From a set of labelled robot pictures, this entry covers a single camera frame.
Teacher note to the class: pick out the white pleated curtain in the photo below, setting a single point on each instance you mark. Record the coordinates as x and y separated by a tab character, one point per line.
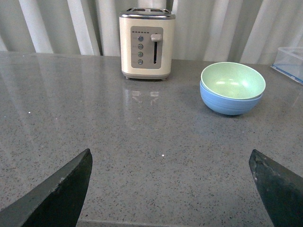
245	31

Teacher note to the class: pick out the light blue bowl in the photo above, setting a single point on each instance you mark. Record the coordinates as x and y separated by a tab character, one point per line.
225	105

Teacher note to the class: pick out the clear plastic food container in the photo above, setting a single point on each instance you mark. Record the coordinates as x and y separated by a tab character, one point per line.
289	61

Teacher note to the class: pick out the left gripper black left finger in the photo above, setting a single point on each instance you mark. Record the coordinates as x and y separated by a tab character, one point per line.
57	201

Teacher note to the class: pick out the cream toaster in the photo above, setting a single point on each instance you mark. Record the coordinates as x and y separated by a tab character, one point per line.
146	43

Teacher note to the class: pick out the light green bowl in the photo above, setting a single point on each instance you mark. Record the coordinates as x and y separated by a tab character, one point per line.
233	80

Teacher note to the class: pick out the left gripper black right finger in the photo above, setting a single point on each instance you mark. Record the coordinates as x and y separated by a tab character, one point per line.
280	189

